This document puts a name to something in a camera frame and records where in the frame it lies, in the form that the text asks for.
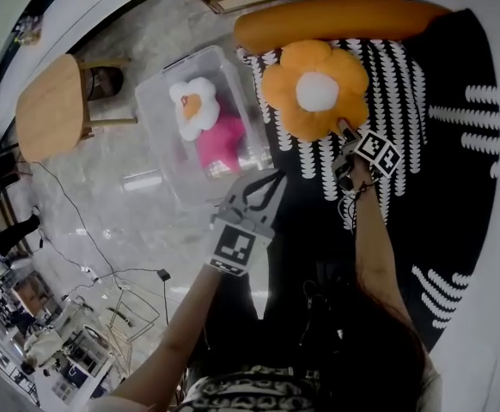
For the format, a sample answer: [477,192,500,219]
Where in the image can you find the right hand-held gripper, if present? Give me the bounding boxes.
[330,118,402,191]

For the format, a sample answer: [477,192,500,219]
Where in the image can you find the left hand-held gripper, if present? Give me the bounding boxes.
[209,168,288,277]

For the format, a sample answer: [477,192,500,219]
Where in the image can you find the pink star pillow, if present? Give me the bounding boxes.
[196,116,247,175]

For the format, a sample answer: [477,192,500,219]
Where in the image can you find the orange flower pillow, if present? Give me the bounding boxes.
[260,39,370,142]

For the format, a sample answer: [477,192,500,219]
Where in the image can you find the white flower pillow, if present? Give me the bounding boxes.
[168,77,221,142]

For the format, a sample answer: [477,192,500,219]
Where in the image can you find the clear plastic storage bin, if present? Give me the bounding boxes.
[134,45,272,208]

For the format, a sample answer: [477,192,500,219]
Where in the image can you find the person's right forearm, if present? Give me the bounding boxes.
[352,165,430,360]

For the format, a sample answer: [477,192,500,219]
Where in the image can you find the person's left forearm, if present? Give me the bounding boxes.
[112,266,225,407]

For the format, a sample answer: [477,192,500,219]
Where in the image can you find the person's black trousers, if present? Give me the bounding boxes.
[198,225,363,373]

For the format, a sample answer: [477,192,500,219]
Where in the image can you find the black white striped blanket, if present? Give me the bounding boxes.
[236,9,500,351]

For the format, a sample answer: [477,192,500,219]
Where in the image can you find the dark round basket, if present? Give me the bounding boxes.
[88,66,125,101]

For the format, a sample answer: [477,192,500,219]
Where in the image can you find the person's patterned top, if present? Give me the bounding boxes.
[180,362,320,412]

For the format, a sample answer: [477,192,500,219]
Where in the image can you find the round wooden side table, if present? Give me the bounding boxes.
[15,53,138,162]

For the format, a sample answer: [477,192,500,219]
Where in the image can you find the black wrist bracelet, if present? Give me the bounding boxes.
[346,180,375,202]

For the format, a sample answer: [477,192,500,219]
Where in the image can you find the gold wire chair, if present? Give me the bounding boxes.
[103,288,161,377]

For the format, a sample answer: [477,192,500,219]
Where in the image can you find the black floor cable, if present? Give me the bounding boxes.
[30,161,174,325]

